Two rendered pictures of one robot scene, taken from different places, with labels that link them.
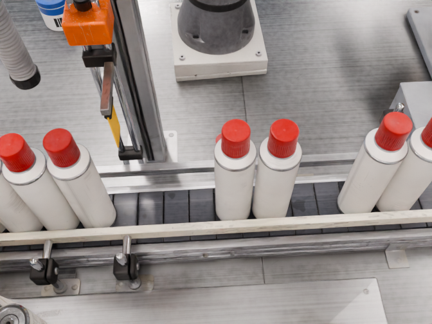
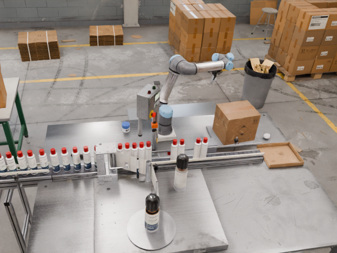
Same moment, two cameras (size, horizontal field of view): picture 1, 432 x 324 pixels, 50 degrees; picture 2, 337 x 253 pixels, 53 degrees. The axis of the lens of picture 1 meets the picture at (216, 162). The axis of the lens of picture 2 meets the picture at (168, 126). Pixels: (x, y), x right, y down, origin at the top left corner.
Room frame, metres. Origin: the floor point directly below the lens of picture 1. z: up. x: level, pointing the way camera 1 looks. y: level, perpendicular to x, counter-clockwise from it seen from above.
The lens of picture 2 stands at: (-1.60, 0.41, 2.65)
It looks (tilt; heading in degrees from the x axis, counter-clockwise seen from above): 37 degrees down; 349
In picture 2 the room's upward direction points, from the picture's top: 4 degrees clockwise
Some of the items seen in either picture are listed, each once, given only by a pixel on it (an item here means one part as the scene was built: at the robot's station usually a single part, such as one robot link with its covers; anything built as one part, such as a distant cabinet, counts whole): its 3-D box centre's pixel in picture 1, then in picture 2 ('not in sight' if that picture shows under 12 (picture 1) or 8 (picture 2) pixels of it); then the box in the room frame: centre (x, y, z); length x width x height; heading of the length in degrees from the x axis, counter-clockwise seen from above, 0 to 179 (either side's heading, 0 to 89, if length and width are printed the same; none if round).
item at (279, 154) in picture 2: not in sight; (279, 154); (0.33, -0.93, 0.85); 0.30 x 0.26 x 0.04; 92
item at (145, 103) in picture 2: not in sight; (148, 102); (0.38, 0.17, 1.38); 0.17 x 0.10 x 0.19; 147
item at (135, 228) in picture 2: not in sight; (151, 228); (-0.31, 0.22, 0.89); 0.31 x 0.31 x 0.01
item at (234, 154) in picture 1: (234, 175); (174, 150); (0.30, -0.02, 0.98); 0.05 x 0.05 x 0.20
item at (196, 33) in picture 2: not in sight; (198, 31); (4.10, -1.15, 0.45); 1.20 x 0.84 x 0.89; 6
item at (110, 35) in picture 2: not in sight; (106, 35); (4.82, 0.51, 0.11); 0.65 x 0.54 x 0.22; 92
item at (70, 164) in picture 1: (81, 184); (148, 152); (0.29, 0.18, 0.98); 0.05 x 0.05 x 0.20
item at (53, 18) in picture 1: (56, 6); (125, 127); (0.78, 0.32, 0.87); 0.07 x 0.07 x 0.07
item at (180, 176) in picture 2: not in sight; (181, 172); (0.02, -0.02, 1.03); 0.09 x 0.09 x 0.30
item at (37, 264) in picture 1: (50, 263); not in sight; (0.22, 0.23, 0.89); 0.06 x 0.03 x 0.12; 2
